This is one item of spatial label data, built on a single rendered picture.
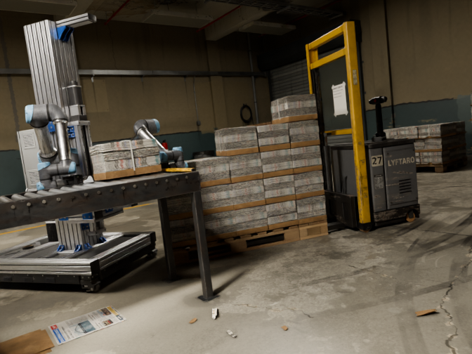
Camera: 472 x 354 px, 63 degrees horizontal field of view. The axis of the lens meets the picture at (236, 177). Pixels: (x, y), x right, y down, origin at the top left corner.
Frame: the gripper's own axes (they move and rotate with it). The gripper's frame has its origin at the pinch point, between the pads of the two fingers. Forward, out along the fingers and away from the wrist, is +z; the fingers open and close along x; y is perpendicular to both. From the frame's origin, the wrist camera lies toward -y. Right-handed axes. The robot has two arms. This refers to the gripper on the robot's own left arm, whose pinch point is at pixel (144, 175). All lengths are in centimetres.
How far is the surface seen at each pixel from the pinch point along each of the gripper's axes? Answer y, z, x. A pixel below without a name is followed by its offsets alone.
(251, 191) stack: -27, -90, 7
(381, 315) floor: -78, -52, 152
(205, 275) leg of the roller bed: -63, -5, 63
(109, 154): 17.9, 30.6, 24.6
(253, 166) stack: -6, -95, 8
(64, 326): -77, 72, 29
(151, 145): 21.2, 2.5, 25.3
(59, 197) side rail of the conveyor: 0, 70, 62
